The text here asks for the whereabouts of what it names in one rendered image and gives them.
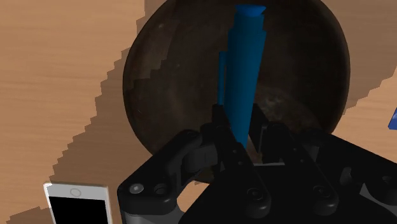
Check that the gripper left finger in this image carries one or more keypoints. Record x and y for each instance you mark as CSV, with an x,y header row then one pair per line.
x,y
173,173

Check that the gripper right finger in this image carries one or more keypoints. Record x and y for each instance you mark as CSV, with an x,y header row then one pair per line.
x,y
310,167

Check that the blue pen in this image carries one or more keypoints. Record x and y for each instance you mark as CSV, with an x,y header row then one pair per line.
x,y
242,77

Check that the dark brown bowl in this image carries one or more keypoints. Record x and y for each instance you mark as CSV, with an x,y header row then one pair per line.
x,y
173,93

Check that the blue object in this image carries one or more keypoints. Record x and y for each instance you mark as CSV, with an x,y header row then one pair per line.
x,y
393,121

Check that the white smartphone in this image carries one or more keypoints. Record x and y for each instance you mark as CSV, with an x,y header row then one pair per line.
x,y
79,204

